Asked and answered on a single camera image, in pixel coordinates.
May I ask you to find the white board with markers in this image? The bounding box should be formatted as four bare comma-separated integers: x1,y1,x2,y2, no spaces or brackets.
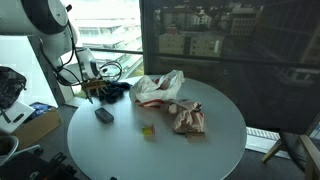
0,101,35,134

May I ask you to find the black patterned bag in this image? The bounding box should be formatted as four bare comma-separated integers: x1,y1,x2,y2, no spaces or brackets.
0,66,27,109

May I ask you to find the crumpled beige paper bag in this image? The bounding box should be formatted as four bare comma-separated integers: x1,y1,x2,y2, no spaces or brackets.
166,100,205,138

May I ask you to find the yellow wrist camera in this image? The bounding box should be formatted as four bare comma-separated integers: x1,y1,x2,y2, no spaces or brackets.
84,80,107,95

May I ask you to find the dark blue shirt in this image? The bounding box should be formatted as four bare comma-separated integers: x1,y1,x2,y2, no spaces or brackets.
99,81,132,104

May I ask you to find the wooden chair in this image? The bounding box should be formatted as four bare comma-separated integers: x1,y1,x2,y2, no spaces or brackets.
262,132,320,180

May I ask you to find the round white table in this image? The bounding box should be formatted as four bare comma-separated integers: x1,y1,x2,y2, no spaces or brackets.
67,79,247,180

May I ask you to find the white red plastic bag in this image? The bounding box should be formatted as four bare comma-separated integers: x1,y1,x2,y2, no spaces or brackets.
129,70,185,107

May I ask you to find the small yellow cube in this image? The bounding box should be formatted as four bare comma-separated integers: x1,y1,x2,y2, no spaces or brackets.
142,125,155,135

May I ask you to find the cardboard box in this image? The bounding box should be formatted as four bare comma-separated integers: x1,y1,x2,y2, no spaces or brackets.
13,102,63,150

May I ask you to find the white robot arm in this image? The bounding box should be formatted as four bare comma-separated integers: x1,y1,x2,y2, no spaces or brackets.
0,0,99,85

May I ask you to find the dark grey rectangular case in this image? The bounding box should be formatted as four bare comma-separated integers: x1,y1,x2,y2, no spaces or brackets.
95,108,114,124

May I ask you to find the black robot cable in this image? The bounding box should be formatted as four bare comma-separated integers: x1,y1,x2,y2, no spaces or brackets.
39,19,124,104

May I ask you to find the black office chair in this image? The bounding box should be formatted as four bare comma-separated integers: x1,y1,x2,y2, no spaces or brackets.
0,136,80,180

